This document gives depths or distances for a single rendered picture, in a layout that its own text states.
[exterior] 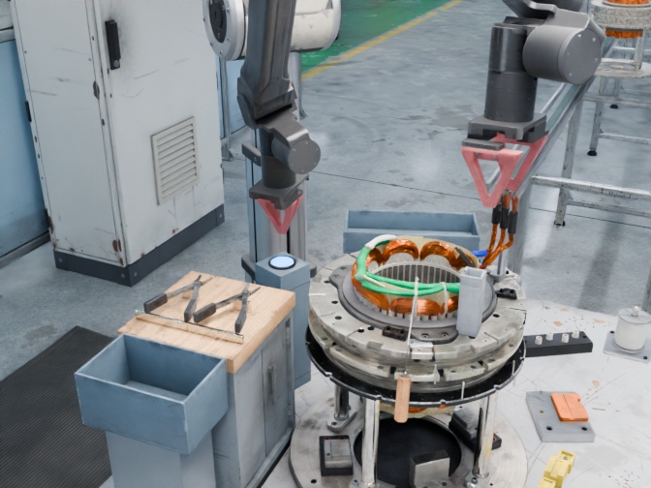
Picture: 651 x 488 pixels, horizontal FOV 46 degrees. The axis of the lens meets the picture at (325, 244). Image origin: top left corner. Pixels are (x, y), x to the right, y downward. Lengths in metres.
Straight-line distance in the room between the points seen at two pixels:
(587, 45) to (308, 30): 0.65
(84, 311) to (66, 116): 0.81
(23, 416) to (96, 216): 1.01
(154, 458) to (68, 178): 2.46
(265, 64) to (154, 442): 0.53
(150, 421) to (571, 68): 0.66
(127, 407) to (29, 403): 1.84
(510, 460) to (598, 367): 0.37
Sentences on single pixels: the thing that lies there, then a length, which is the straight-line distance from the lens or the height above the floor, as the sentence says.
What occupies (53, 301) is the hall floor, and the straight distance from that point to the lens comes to 3.49.
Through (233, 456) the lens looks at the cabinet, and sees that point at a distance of 1.17.
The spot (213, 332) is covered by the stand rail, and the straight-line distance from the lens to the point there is 1.10.
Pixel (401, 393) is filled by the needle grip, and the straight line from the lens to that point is 1.02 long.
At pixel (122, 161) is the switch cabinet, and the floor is 0.58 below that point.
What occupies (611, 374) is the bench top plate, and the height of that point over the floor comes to 0.78.
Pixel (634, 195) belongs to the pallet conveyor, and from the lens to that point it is 2.78.
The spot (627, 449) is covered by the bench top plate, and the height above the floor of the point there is 0.78.
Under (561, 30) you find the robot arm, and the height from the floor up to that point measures 1.51.
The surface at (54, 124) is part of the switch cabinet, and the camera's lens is 3.41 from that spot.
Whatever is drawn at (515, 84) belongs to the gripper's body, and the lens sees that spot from 0.91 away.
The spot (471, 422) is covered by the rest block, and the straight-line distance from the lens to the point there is 1.32.
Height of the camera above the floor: 1.66
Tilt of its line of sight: 26 degrees down
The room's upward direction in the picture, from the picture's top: straight up
